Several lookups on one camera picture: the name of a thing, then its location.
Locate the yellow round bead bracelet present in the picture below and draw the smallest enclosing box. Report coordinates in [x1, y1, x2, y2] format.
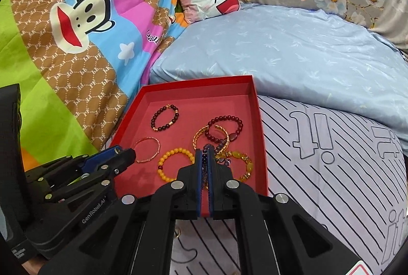
[157, 147, 196, 183]

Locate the thin rose gold bangle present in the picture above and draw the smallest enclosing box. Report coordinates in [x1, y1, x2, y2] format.
[131, 136, 161, 164]

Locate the dark bead gold spacer bracelet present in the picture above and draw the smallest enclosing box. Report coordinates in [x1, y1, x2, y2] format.
[150, 104, 180, 132]

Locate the yellow amber chunky bracelet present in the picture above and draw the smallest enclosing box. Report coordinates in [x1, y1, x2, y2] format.
[219, 150, 255, 183]

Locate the dark red bead bracelet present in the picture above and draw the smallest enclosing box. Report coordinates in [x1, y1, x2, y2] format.
[203, 115, 245, 145]

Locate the gold cuff bangle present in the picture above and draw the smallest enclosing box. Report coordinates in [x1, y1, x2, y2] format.
[192, 125, 230, 155]

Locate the purple garnet bead strand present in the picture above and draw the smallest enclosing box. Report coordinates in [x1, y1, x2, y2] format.
[202, 140, 231, 189]

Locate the red jewelry tray box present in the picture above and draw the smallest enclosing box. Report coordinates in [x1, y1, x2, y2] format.
[112, 75, 268, 198]

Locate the grey striped print pillow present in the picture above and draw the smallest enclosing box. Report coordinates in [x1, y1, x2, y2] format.
[258, 96, 407, 274]

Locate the colourful monkey cartoon blanket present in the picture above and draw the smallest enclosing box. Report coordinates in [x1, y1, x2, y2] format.
[1, 0, 187, 170]

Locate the light blue quilt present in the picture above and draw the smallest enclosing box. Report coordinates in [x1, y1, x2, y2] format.
[149, 5, 407, 146]

